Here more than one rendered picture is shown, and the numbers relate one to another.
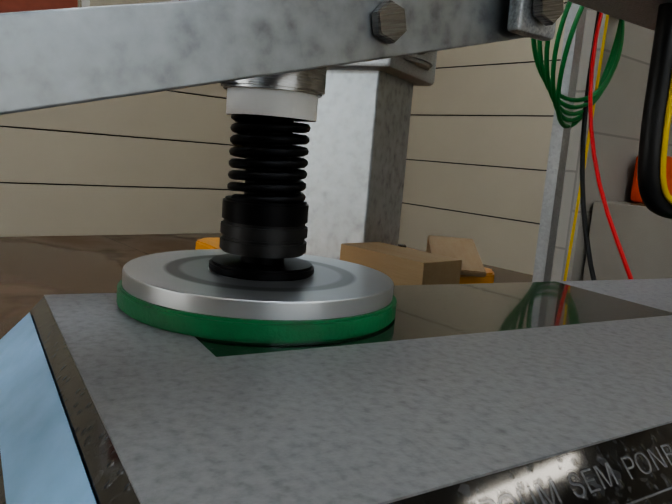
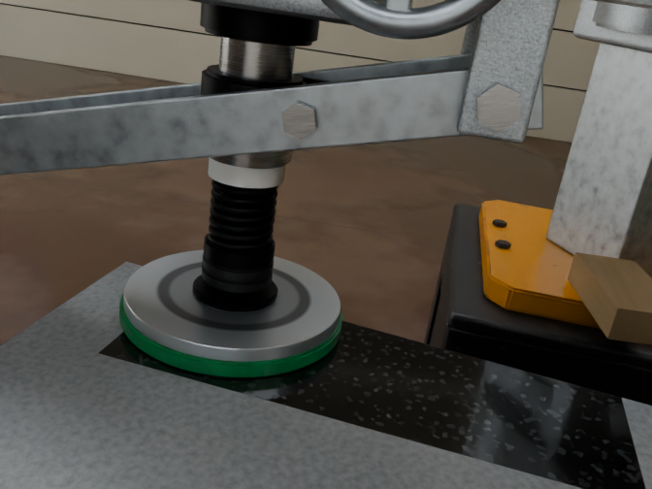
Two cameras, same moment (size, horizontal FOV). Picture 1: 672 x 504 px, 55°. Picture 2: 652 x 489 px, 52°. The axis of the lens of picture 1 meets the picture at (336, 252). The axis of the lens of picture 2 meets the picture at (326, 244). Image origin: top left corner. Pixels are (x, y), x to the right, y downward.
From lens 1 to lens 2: 0.47 m
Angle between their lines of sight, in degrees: 43
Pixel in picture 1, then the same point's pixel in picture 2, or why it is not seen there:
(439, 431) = (72, 470)
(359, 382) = (122, 412)
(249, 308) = (143, 327)
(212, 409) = (14, 389)
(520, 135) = not seen: outside the picture
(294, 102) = (234, 174)
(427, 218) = not seen: outside the picture
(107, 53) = (65, 141)
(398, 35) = (305, 133)
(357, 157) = (635, 158)
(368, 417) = (63, 438)
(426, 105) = not seen: outside the picture
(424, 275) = (616, 321)
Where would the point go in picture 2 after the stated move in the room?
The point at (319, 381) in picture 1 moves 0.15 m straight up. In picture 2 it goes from (104, 399) to (105, 222)
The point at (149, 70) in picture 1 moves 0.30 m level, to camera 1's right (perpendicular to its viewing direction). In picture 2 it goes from (92, 152) to (343, 295)
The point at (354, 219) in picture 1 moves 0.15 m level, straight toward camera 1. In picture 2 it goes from (615, 227) to (573, 242)
